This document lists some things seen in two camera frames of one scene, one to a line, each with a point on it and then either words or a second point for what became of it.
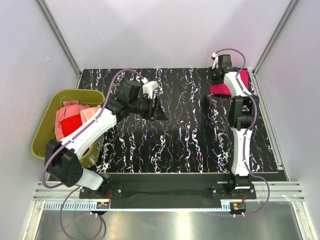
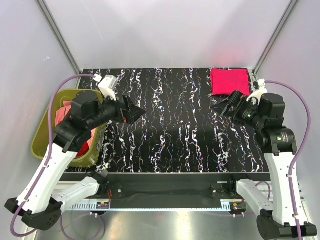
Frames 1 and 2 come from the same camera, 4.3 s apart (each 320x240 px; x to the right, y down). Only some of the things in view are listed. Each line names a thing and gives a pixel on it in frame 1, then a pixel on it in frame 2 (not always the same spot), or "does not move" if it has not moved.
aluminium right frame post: (292, 5) does not move
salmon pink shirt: (70, 108) does not move
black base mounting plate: (182, 191) does not move
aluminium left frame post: (61, 38) does not move
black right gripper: (209, 78) → (237, 99)
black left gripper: (155, 113) → (130, 113)
